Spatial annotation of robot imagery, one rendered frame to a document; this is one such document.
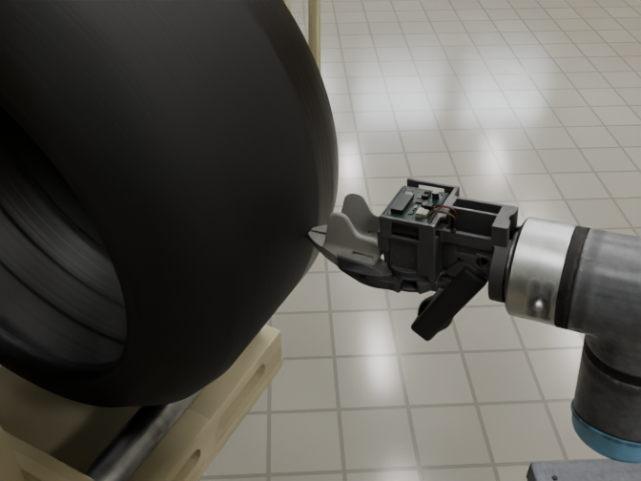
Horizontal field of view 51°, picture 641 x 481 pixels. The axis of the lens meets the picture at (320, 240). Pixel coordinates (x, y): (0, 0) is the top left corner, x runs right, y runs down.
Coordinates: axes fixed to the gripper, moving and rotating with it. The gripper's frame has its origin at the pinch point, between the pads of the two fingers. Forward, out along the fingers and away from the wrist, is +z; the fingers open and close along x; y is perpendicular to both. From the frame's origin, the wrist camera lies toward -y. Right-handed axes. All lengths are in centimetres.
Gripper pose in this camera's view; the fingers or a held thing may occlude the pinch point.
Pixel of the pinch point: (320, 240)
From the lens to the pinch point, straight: 70.3
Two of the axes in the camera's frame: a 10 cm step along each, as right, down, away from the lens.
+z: -8.8, -1.9, 4.3
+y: -1.0, -8.1, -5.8
